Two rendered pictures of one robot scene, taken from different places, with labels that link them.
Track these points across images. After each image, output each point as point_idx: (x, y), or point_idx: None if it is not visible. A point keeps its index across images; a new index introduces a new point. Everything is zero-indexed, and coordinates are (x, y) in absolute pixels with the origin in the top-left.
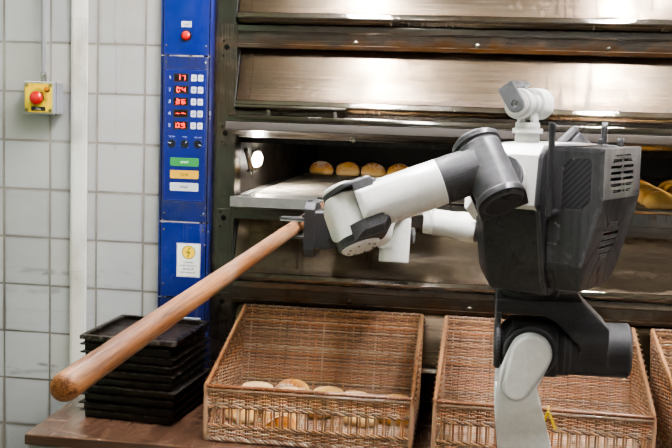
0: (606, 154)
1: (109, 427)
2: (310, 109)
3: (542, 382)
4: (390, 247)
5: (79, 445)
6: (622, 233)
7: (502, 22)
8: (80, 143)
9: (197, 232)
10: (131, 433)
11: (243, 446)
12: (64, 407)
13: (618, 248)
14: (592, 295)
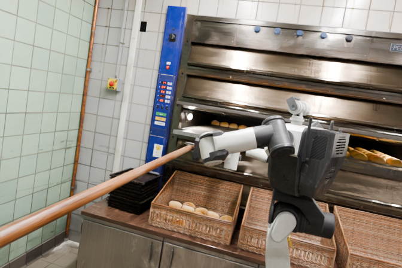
0: (335, 136)
1: (114, 212)
2: (209, 100)
3: None
4: (229, 162)
5: (100, 218)
6: (335, 172)
7: (288, 75)
8: (125, 102)
9: (162, 140)
10: (121, 216)
11: (163, 230)
12: (101, 200)
13: (333, 179)
14: None
